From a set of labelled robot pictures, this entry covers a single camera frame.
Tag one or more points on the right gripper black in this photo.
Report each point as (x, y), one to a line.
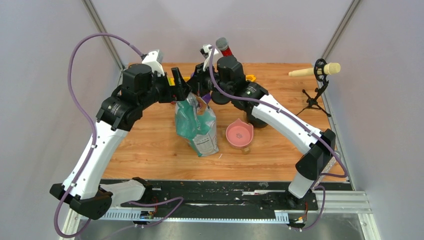
(197, 81)

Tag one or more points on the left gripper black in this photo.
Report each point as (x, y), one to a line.
(179, 91)

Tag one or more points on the green pet food bag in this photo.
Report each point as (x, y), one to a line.
(196, 123)

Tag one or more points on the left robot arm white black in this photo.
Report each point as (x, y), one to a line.
(141, 87)

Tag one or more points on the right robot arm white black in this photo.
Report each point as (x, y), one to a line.
(228, 79)

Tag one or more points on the pink cat-ear pet bowl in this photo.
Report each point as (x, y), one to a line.
(239, 134)

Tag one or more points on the black pet bowl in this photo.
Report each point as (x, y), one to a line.
(256, 122)

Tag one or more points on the purple metronome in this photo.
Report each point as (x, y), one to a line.
(207, 98)

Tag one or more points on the black round-base mic stand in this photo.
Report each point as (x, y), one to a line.
(219, 99)

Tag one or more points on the red glitter microphone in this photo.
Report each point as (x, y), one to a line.
(222, 45)

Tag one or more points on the yellow orange toy triangle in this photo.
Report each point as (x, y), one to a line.
(251, 78)

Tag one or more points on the small wooden block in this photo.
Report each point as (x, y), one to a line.
(245, 150)

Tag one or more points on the cream microphone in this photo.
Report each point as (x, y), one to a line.
(326, 69)

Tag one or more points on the silver glitter microphone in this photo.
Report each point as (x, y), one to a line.
(332, 162)

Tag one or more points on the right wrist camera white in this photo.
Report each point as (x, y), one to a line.
(207, 52)

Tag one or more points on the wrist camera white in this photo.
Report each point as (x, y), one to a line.
(153, 59)
(207, 52)

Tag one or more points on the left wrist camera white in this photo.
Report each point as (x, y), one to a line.
(153, 59)

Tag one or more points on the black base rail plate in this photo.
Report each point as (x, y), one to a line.
(255, 200)

